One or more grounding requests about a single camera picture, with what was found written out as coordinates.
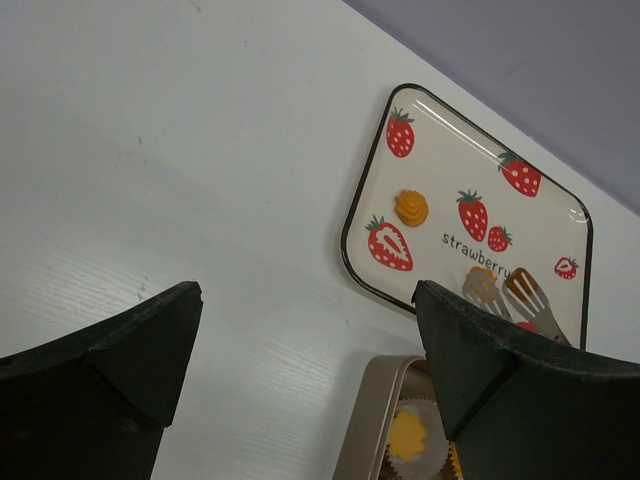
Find gold square cookie tin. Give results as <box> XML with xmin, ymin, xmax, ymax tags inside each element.
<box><xmin>333</xmin><ymin>355</ymin><xmax>463</xmax><ymax>479</ymax></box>

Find strawberry print tray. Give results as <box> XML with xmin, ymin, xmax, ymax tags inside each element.
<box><xmin>340</xmin><ymin>83</ymin><xmax>594</xmax><ymax>348</ymax></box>

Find steel serving tongs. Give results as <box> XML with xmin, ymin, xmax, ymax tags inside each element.
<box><xmin>470</xmin><ymin>268</ymin><xmax>570</xmax><ymax>345</ymax></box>

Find white paper cup back-right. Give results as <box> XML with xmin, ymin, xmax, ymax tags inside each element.
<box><xmin>383</xmin><ymin>396</ymin><xmax>460</xmax><ymax>479</ymax></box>

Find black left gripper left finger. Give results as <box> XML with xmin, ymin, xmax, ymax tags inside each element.
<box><xmin>1</xmin><ymin>281</ymin><xmax>203</xmax><ymax>479</ymax></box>

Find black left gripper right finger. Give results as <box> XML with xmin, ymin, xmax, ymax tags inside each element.
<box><xmin>413</xmin><ymin>281</ymin><xmax>639</xmax><ymax>479</ymax></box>

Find orange round cookie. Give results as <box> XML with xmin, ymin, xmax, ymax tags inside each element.
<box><xmin>394</xmin><ymin>190</ymin><xmax>430</xmax><ymax>227</ymax></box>

